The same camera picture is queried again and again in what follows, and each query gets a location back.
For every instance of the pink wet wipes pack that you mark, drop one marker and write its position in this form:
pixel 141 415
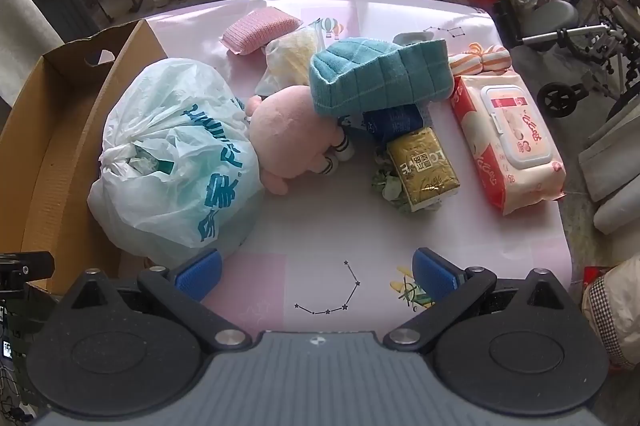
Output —
pixel 500 141

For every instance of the white plastic bag teal print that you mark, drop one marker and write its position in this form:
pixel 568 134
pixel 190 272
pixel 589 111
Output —
pixel 165 186

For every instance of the checked fabric bundle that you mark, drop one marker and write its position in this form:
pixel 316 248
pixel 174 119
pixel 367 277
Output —
pixel 615 306

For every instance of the pink sponge cloth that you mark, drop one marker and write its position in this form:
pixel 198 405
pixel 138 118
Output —
pixel 260 29

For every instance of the crumpled green wrapper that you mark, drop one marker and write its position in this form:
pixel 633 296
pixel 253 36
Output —
pixel 384 185

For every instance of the small white carton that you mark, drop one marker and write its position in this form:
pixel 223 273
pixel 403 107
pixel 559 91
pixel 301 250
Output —
pixel 411 37

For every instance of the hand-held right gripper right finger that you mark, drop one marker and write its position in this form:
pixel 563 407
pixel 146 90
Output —
pixel 432 276

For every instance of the wheelchair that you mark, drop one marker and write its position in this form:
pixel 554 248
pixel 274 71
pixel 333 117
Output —
pixel 565 21

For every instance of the teal knitted hat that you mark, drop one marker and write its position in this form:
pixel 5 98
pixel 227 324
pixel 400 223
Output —
pixel 380 76

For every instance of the gold tissue pack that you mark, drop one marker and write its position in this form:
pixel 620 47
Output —
pixel 425 171

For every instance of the orange white striped cloth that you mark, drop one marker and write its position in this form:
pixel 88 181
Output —
pixel 480 59

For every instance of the white cushions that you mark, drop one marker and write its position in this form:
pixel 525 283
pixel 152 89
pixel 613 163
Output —
pixel 615 166

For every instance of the yellow cloth in clear wrapper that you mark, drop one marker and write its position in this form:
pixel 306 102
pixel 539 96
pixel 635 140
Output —
pixel 290 56

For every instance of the white fabric sheet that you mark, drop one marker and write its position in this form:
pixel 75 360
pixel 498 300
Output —
pixel 25 31

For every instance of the dark cabinet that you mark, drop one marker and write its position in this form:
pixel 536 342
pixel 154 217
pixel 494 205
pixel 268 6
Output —
pixel 60 11

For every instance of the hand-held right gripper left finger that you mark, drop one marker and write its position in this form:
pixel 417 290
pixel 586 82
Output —
pixel 200 270

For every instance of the pink plush doll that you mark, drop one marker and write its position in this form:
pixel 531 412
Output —
pixel 285 131

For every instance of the brown cardboard box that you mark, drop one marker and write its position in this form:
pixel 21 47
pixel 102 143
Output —
pixel 50 156

